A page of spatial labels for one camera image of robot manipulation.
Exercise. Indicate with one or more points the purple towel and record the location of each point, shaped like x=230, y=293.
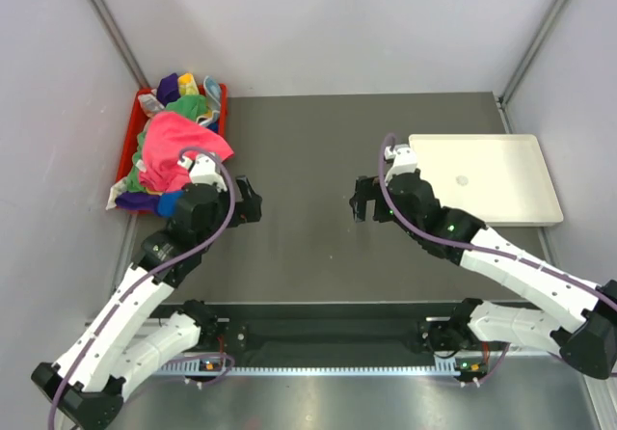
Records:
x=168, y=89
x=139, y=202

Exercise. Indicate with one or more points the aluminium frame rail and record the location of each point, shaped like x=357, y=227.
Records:
x=465, y=369

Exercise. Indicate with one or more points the white plastic tray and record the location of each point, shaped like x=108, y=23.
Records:
x=501, y=179

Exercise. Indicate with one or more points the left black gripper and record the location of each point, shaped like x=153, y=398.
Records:
x=247, y=209

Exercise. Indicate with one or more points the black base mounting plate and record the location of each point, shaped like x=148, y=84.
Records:
x=345, y=335

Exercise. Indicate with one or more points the yellow patterned towel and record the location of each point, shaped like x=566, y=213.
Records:
x=187, y=84

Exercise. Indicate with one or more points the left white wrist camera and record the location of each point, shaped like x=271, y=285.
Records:
x=203, y=170

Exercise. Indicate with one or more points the purple towel back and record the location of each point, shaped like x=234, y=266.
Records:
x=168, y=89

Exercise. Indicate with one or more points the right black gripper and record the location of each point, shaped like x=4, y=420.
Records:
x=368, y=189

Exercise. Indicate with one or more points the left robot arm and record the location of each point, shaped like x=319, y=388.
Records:
x=96, y=376

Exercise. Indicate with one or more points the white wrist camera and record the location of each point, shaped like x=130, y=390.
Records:
x=400, y=159
x=203, y=170

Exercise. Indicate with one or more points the blue towel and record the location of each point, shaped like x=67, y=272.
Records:
x=167, y=203

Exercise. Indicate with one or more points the purple towel front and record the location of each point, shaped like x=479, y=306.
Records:
x=139, y=202

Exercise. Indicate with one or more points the white patterned towel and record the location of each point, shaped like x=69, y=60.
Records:
x=150, y=105

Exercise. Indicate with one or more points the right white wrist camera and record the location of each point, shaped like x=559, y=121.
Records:
x=400, y=159

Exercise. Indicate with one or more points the green towel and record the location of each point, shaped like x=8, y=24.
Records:
x=191, y=107

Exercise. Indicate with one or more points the red plastic bin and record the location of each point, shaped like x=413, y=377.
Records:
x=216, y=99

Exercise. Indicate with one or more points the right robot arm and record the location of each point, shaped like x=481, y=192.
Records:
x=571, y=318

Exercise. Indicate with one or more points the pink towel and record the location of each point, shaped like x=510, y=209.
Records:
x=167, y=135

